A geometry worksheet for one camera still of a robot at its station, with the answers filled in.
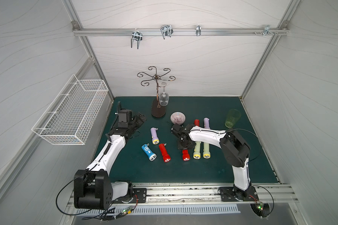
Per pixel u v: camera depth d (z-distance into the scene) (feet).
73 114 2.30
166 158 2.79
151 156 2.75
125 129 2.05
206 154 2.82
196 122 3.33
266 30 2.51
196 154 2.80
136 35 2.56
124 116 2.08
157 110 3.67
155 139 3.03
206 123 3.30
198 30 2.57
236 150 1.66
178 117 3.43
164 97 3.00
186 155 2.81
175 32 2.56
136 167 2.82
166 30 2.51
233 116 3.23
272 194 2.57
